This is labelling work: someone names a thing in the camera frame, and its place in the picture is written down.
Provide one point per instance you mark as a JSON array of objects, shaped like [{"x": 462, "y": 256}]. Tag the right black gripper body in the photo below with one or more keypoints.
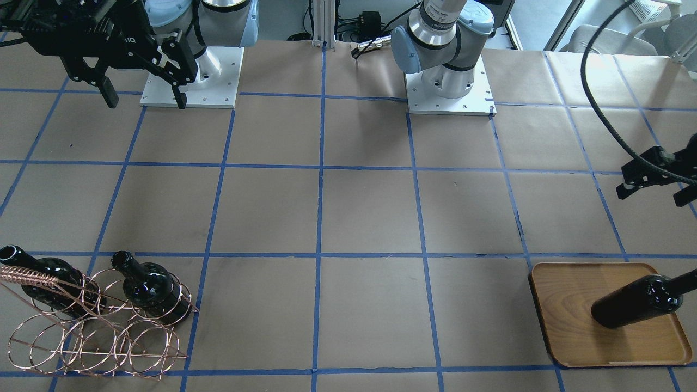
[{"x": 118, "y": 42}]

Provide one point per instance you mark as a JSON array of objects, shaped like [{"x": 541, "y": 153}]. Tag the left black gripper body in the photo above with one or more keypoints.
[{"x": 645, "y": 169}]

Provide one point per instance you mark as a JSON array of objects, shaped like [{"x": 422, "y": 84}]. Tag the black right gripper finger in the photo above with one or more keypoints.
[
  {"x": 180, "y": 66},
  {"x": 105, "y": 87}
]

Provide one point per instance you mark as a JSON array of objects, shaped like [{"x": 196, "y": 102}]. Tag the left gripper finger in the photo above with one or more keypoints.
[
  {"x": 685, "y": 196},
  {"x": 637, "y": 176}
]

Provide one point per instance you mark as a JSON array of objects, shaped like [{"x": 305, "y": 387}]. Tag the dark wine bottle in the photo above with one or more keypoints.
[
  {"x": 152, "y": 289},
  {"x": 645, "y": 298},
  {"x": 66, "y": 295}
]

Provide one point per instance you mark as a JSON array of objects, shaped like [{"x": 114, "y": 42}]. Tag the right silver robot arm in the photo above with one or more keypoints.
[{"x": 214, "y": 30}]

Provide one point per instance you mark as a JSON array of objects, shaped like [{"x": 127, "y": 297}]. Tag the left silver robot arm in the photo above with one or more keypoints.
[{"x": 440, "y": 42}]

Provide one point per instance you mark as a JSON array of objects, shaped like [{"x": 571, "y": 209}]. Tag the wooden tray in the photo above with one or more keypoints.
[{"x": 564, "y": 293}]

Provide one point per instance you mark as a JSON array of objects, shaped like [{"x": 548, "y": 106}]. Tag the aluminium frame post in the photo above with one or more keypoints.
[{"x": 324, "y": 23}]

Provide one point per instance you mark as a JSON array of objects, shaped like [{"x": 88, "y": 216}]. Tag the copper wire bottle basket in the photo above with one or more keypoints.
[{"x": 117, "y": 339}]

